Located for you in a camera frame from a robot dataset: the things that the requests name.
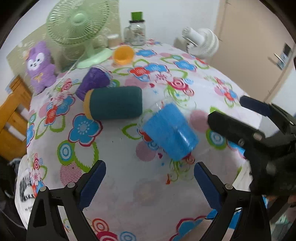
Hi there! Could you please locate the silver door handle lock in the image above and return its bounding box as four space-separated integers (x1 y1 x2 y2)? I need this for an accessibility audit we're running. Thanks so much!
268 43 292 70

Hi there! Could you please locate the cotton swab container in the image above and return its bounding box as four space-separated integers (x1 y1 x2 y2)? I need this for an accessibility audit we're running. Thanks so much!
107 34 121 49

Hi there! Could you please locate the orange plastic cup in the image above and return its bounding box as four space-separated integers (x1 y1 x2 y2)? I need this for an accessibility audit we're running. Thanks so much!
113 45 135 65

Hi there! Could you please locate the black clothes pile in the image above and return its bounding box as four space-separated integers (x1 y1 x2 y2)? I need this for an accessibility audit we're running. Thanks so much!
1 157 27 240

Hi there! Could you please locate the white printed cloth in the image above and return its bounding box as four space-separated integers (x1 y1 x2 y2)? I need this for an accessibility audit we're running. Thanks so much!
15 153 48 228

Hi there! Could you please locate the green cup on jar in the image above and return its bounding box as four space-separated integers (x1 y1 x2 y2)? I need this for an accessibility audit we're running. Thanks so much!
131 11 143 21

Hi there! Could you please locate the purple plastic cup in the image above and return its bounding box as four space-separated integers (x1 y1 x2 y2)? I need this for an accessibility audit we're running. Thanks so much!
75 64 113 101

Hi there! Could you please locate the green desk fan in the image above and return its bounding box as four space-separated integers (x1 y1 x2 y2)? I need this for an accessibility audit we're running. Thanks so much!
46 1 112 69

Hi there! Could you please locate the wooden chair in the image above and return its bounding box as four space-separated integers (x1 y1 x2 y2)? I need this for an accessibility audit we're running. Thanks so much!
1 75 32 162

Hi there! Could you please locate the white fan cable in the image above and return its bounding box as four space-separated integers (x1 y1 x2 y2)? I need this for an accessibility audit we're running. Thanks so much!
55 55 86 82

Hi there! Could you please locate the floral tablecloth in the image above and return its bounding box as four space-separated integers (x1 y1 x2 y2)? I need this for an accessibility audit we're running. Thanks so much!
27 41 261 240

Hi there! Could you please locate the dark teal cup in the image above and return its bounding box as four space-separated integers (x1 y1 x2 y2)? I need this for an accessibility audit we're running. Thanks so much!
83 86 142 121

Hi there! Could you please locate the purple plush toy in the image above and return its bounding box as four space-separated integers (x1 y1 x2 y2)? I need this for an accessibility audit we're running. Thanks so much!
26 41 56 94

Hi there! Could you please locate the glass mason jar mug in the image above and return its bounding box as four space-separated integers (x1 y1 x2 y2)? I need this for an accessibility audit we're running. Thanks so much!
123 20 146 46

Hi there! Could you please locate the blue plastic cup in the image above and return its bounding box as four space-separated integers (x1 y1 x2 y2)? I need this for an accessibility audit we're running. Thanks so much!
138 98 199 161

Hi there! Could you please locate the white standing fan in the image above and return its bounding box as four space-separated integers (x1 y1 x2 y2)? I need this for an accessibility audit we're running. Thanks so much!
182 27 219 59

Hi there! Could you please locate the beige patterned wall panel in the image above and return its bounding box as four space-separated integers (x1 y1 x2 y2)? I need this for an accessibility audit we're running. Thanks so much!
6 1 121 78

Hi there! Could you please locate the beige door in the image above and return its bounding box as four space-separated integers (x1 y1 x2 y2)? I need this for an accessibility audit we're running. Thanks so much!
210 1 295 101

